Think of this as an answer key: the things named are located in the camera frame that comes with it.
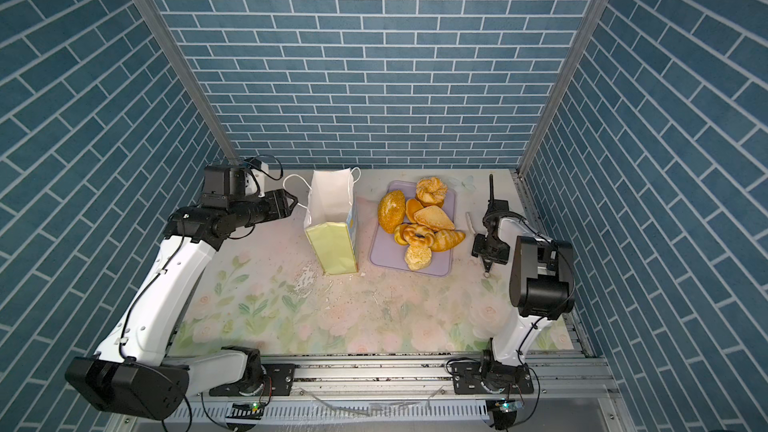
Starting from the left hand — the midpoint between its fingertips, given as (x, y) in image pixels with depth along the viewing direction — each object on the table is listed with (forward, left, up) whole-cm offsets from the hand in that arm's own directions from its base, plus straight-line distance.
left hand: (290, 199), depth 74 cm
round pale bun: (-4, -34, -24) cm, 42 cm away
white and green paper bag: (-5, -10, -3) cm, 12 cm away
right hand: (0, -56, -27) cm, 63 cm away
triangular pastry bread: (+12, -40, -24) cm, 48 cm away
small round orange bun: (+16, -33, -23) cm, 43 cm away
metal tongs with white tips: (+10, -53, -25) cm, 60 cm away
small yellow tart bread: (+3, -28, -22) cm, 36 cm away
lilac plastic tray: (0, -25, -29) cm, 38 cm away
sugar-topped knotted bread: (+21, -40, -21) cm, 50 cm away
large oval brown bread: (+14, -26, -23) cm, 37 cm away
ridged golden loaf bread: (+3, -43, -24) cm, 49 cm away
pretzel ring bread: (+3, -31, -21) cm, 37 cm away
